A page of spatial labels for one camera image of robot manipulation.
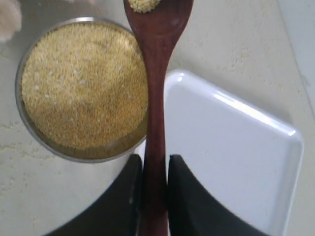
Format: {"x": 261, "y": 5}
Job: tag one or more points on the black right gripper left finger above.
{"x": 115, "y": 212}

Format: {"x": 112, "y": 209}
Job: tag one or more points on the white rectangular plastic tray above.
{"x": 246, "y": 158}

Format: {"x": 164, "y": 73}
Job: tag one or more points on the beige teddy bear striped sweater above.
{"x": 10, "y": 19}

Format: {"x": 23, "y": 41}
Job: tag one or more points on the steel bowl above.
{"x": 81, "y": 91}

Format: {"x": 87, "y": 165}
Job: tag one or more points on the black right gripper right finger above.
{"x": 192, "y": 211}

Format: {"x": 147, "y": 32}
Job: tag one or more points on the dark red wooden spoon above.
{"x": 157, "y": 33}

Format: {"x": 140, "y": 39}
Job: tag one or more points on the yellow millet grain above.
{"x": 83, "y": 86}

